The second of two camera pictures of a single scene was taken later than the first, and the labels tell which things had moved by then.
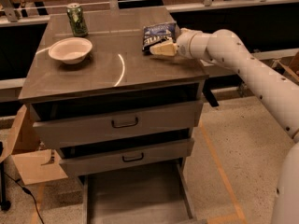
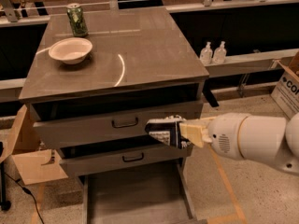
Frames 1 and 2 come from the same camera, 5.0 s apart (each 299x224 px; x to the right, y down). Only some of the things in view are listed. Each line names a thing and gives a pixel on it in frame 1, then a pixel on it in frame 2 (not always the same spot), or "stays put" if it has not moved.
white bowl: (73, 50) stays put
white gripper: (186, 45) → (223, 134)
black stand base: (5, 204) stays put
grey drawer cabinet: (122, 120) stays put
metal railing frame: (9, 18) stays put
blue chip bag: (153, 35) → (167, 130)
